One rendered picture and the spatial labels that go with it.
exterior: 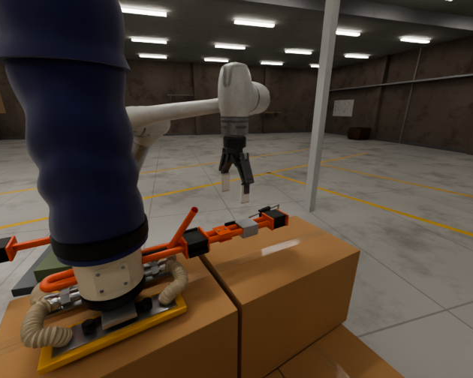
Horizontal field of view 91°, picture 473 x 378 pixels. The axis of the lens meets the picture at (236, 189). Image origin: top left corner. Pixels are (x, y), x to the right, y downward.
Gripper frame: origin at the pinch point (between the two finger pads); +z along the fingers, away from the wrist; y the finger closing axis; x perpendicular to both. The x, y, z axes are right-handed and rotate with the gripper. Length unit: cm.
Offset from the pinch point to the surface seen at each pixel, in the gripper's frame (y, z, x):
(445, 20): -291, -257, 826
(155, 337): 17.4, 28.8, -34.1
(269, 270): 11.1, 28.8, 8.9
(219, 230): 1.1, 12.4, -6.8
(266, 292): 19.5, 28.8, 0.8
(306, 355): 23, 69, 22
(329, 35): -160, -114, 227
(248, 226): 3.3, 12.5, 4.2
